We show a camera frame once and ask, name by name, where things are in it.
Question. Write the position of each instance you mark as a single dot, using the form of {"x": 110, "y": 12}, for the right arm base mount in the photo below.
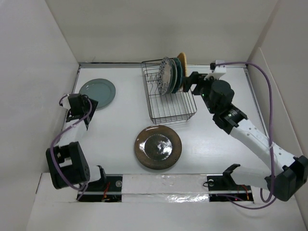
{"x": 219, "y": 191}

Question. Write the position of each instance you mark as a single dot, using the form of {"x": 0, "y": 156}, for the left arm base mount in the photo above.
{"x": 107, "y": 191}

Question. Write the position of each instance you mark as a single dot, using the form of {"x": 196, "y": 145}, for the brown speckled round plate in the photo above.
{"x": 158, "y": 147}

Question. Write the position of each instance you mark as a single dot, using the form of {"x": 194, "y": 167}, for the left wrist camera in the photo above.
{"x": 64, "y": 102}

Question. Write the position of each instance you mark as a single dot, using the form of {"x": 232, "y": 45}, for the mint green flower plate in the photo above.
{"x": 174, "y": 76}

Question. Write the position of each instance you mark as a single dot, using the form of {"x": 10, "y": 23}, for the blue floral white plate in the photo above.
{"x": 164, "y": 75}

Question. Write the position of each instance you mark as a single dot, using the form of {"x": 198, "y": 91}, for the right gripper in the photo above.
{"x": 196, "y": 78}

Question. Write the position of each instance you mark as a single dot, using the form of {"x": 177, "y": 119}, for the grey-blue round plate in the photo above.
{"x": 101, "y": 90}

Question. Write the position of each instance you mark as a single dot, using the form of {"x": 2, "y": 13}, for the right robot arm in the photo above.
{"x": 286, "y": 173}

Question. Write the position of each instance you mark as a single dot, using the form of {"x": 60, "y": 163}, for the dark teal scalloped plate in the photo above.
{"x": 179, "y": 75}

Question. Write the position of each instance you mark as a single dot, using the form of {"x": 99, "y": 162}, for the square bamboo plate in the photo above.
{"x": 183, "y": 61}

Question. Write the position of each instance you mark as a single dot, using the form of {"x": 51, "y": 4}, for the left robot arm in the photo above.
{"x": 66, "y": 161}

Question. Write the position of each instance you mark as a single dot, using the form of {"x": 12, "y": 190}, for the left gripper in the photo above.
{"x": 94, "y": 105}

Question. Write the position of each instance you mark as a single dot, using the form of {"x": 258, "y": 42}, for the black wire dish rack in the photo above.
{"x": 169, "y": 108}

